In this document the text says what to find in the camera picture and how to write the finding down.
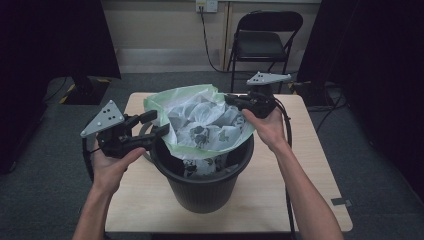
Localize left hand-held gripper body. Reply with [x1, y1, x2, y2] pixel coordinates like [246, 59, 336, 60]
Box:
[79, 99, 148, 159]

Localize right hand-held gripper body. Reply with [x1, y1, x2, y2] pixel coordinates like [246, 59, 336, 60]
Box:
[246, 71, 292, 119]

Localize white printed plastic trash bag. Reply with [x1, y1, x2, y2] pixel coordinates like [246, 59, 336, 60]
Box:
[143, 83, 256, 178]

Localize black plastic trash bin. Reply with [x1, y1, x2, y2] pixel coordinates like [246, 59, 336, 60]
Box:
[150, 133, 255, 214]

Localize person's right hand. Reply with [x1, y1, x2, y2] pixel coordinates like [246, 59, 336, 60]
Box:
[241, 106, 288, 153]

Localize person's left hand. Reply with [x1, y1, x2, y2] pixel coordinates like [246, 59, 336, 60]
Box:
[91, 139, 147, 194]

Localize black stand base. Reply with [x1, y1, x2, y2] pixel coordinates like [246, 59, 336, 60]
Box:
[59, 74, 111, 106]

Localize black folding chair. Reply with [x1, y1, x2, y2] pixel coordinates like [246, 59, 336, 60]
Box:
[226, 10, 304, 94]

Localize grey tape piece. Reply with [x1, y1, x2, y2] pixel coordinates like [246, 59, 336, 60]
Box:
[330, 197, 353, 207]

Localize black plastic bin ring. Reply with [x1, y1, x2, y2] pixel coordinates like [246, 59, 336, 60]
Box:
[138, 121, 161, 163]

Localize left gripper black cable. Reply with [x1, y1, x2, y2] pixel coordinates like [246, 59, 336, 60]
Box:
[81, 136, 98, 183]

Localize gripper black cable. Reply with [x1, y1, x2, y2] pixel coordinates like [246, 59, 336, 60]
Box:
[81, 136, 98, 183]
[273, 98, 298, 240]

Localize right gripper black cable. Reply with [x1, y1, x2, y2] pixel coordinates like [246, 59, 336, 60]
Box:
[273, 98, 298, 240]

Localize black power cable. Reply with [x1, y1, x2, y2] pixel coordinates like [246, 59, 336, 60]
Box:
[199, 6, 233, 74]

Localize black floor cables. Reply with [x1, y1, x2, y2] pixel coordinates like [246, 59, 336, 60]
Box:
[314, 83, 348, 134]

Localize white wall socket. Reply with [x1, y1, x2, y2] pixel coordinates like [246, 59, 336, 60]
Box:
[195, 0, 219, 14]

